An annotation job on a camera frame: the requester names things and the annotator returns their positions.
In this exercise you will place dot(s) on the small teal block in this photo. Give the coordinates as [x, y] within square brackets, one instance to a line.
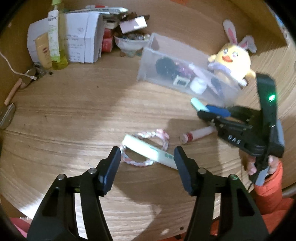
[198, 103]

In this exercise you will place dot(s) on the yellow chick plush bunny ears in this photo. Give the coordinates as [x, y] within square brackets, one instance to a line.
[233, 62]

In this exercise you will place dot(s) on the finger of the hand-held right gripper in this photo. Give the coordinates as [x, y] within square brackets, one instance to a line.
[219, 111]
[208, 117]

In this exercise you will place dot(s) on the pile of glass marbles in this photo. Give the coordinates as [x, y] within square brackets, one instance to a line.
[135, 36]

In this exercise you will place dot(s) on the pink cloth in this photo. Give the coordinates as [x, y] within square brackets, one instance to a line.
[19, 228]

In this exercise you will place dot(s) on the stack of paper booklets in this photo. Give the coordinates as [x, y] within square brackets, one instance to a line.
[92, 12]

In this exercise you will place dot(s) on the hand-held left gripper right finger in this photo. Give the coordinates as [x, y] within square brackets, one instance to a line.
[182, 169]

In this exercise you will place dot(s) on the white ceramic bowl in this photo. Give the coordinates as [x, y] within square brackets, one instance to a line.
[131, 44]

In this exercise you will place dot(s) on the white plastic stick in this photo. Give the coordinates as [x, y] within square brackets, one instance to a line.
[198, 70]

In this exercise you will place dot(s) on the white green-print tube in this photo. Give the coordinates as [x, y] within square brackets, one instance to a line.
[150, 151]

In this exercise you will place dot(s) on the yellow-green spray bottle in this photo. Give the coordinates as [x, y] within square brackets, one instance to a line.
[57, 46]

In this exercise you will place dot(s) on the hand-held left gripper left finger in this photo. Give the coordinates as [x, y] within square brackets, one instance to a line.
[111, 169]

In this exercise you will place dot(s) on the clear plastic storage bin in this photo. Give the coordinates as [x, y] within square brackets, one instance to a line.
[146, 69]

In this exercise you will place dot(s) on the pink white small box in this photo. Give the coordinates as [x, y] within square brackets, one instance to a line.
[133, 24]

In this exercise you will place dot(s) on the black round object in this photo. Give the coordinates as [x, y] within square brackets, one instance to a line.
[165, 66]

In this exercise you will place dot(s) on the beige wooden stick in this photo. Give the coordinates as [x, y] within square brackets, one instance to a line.
[12, 91]

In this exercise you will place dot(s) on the dark brown object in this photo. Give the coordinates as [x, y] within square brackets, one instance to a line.
[129, 15]

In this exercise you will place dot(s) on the stack of papers and booklets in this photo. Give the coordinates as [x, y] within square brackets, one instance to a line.
[81, 39]

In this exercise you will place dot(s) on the red label lip balm tube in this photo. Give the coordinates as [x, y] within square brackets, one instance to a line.
[196, 135]

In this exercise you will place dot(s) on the person's right hand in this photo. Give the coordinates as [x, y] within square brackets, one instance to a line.
[251, 165]

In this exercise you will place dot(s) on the green glass pebble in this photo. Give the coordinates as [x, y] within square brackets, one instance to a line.
[131, 54]

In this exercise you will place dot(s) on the red cardboard box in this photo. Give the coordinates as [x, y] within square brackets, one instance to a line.
[107, 40]

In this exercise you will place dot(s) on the beige cream tube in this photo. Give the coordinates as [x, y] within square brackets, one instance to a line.
[44, 52]

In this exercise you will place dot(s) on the red white marker pen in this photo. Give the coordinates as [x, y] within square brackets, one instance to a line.
[106, 8]

